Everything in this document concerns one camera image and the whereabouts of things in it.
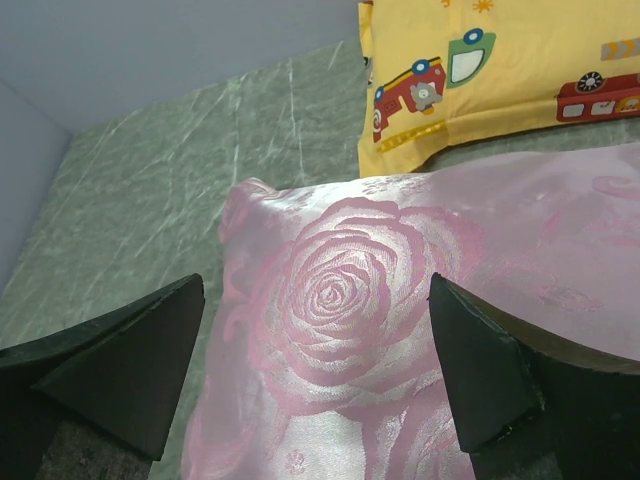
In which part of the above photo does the yellow cartoon vehicle pillow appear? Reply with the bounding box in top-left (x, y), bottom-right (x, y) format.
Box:
top-left (358, 0), bottom-right (639, 177)

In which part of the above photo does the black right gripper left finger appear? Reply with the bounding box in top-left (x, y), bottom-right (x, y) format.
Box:
top-left (1, 274), bottom-right (205, 479)

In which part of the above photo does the pink rose satin pillowcase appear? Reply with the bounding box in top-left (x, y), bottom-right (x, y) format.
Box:
top-left (181, 143), bottom-right (639, 479)

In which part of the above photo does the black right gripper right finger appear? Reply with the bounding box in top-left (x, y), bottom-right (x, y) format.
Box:
top-left (428, 274), bottom-right (639, 479)

